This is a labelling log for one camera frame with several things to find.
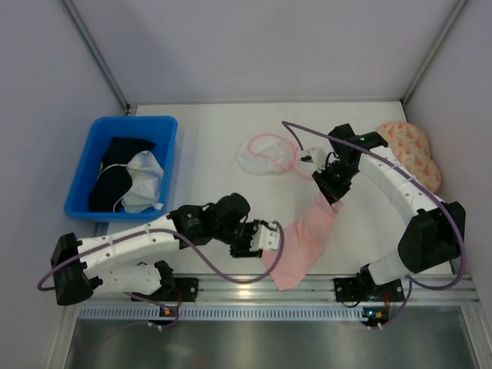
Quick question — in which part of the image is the floral padded laundry case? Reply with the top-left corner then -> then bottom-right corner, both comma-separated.
377,121 -> 442,193

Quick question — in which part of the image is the blue plastic bin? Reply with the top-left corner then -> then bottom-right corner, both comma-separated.
65,116 -> 178,222

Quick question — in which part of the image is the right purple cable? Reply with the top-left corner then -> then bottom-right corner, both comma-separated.
281,120 -> 470,327

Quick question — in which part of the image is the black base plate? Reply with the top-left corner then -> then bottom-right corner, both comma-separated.
131,278 -> 198,302
334,277 -> 405,303

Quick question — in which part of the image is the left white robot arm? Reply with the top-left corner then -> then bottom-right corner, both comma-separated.
51,193 -> 279,306

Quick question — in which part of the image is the dark navy garment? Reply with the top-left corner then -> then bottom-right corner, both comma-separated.
88,137 -> 155,213

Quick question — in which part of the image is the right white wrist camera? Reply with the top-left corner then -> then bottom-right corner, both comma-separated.
297,148 -> 327,176

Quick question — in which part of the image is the pink bra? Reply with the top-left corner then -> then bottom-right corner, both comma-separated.
270,194 -> 343,291

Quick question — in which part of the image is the slotted cable duct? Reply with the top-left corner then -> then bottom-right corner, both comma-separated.
78,304 -> 368,321

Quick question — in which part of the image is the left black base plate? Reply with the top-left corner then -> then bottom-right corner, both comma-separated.
131,278 -> 198,302

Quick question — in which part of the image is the aluminium mounting rail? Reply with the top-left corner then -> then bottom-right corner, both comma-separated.
92,272 -> 480,306

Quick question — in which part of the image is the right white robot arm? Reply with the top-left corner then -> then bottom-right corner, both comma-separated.
312,124 -> 466,302

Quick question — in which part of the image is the white mesh laundry bag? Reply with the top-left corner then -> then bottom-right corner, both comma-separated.
235,134 -> 311,180

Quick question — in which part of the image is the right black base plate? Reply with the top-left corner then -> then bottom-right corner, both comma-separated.
334,277 -> 405,303

